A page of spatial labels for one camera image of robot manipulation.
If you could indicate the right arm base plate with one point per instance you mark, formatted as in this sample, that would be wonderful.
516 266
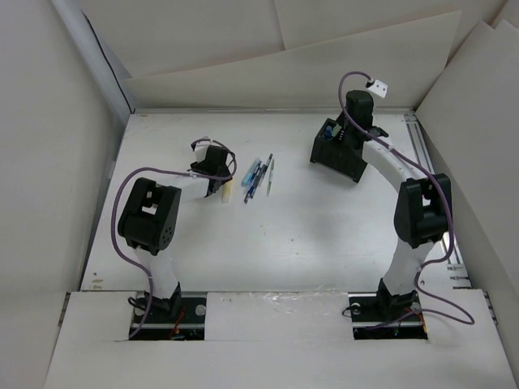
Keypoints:
375 317

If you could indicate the yellow highlighter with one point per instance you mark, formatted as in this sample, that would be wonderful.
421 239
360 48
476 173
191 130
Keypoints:
227 192

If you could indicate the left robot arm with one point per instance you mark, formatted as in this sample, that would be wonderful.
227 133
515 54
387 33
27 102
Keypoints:
144 218

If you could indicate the green white pen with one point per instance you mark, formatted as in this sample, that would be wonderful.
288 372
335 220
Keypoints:
270 177

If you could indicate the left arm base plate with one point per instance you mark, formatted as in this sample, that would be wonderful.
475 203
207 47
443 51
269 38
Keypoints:
186 323

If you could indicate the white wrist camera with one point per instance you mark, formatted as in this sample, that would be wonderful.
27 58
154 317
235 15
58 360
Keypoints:
200 147
377 87

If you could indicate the black stationery organizer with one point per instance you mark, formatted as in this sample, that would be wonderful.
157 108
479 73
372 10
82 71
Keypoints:
336 154

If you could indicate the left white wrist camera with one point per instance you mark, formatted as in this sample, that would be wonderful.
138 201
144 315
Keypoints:
200 147

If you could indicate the dark blue pen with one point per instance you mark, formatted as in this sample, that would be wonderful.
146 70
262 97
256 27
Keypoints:
267 162

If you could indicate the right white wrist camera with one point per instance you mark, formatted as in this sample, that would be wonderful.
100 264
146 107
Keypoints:
377 87

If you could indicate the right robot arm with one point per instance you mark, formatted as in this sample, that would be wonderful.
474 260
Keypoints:
422 214

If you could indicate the light blue pen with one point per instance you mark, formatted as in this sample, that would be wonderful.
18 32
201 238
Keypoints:
246 181

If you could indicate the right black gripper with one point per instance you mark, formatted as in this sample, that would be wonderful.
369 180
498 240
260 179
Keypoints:
341 120

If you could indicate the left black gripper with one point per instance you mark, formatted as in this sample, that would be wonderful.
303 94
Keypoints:
196 165

